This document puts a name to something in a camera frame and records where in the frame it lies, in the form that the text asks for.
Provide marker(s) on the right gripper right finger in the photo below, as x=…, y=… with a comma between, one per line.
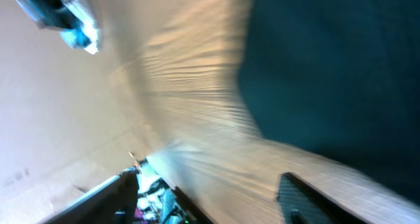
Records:
x=301, y=203

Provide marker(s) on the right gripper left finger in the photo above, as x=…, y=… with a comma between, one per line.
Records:
x=113, y=201

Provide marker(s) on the black t-shirt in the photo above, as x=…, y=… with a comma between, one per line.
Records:
x=339, y=78

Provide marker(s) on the folded white cloth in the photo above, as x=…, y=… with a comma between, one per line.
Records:
x=86, y=33

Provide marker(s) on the black and grey jersey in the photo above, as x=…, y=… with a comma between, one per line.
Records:
x=53, y=14

